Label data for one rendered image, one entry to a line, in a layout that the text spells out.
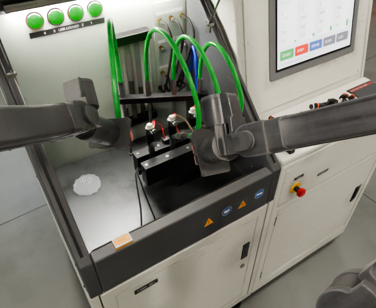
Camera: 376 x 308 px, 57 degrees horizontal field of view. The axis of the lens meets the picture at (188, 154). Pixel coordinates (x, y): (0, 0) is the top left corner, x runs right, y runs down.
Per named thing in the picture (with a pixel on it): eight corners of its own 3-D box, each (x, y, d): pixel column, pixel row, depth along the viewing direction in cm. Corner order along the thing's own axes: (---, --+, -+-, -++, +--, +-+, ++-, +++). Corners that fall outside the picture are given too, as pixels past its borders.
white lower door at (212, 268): (127, 375, 145) (99, 299, 100) (124, 370, 147) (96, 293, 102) (247, 295, 171) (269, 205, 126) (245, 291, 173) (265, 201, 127)
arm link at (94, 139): (72, 143, 69) (97, 134, 68) (64, 110, 70) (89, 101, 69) (90, 146, 76) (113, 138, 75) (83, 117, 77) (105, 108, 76)
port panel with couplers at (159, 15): (161, 88, 135) (156, 6, 114) (157, 85, 137) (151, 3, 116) (189, 79, 140) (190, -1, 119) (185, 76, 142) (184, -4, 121)
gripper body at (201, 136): (218, 126, 78) (229, 120, 70) (227, 171, 77) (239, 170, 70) (190, 131, 76) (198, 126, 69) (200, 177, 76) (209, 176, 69)
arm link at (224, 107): (253, 149, 57) (277, 146, 64) (242, 80, 58) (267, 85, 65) (198, 159, 65) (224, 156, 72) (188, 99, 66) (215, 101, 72)
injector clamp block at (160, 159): (149, 200, 122) (145, 168, 112) (136, 183, 128) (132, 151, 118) (227, 164, 135) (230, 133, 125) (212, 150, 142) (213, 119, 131)
